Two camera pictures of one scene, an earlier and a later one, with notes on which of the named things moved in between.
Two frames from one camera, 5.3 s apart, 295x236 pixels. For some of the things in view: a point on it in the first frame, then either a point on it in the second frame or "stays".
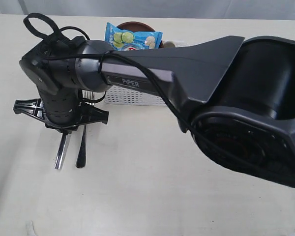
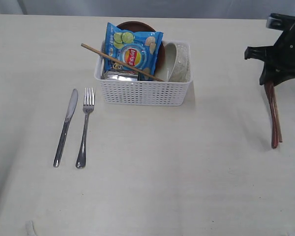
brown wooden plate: x=134 y=26 stays
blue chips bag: x=126 y=40 stays
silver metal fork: x=87 y=94 stays
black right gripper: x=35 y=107 → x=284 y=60
